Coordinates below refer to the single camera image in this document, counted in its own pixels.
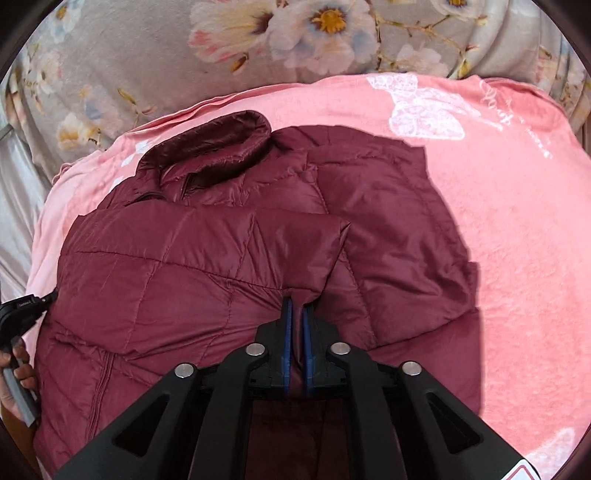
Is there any white satin cloth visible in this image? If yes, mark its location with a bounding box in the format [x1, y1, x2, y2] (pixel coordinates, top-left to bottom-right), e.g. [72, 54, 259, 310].
[0, 108, 57, 296]

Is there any pink blanket with white print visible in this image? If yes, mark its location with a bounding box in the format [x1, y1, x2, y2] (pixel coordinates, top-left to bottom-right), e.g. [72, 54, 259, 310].
[21, 73, 591, 480]

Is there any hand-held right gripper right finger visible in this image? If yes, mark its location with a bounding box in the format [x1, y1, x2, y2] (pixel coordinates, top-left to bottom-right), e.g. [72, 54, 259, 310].
[302, 302, 528, 480]

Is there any person's left hand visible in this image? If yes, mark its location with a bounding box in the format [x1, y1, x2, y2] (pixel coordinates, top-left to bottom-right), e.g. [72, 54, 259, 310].
[0, 344, 38, 422]

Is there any grey floral quilt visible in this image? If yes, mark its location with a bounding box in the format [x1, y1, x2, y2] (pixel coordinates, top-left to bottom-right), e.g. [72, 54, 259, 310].
[4, 0, 591, 185]

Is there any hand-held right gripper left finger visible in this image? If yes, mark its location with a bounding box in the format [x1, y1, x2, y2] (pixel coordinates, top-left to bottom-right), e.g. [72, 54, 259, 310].
[54, 296, 295, 480]

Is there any maroon puffer jacket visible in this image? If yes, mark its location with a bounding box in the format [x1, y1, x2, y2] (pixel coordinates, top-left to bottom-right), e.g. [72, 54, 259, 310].
[33, 110, 485, 480]

